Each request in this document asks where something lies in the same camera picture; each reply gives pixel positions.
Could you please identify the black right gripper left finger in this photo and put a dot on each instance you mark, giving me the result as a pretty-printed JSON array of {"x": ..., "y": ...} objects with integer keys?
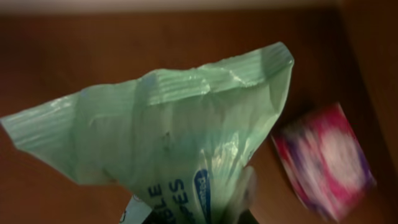
[{"x": 155, "y": 218}]

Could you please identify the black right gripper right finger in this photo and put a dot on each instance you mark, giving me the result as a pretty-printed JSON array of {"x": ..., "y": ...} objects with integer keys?
[{"x": 247, "y": 218}]

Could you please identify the red purple tissue pack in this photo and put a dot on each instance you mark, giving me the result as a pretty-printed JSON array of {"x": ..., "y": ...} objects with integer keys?
[{"x": 324, "y": 162}]

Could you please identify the teal wet wipes pack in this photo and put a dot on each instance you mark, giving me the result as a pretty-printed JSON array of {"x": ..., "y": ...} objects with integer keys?
[{"x": 178, "y": 139}]

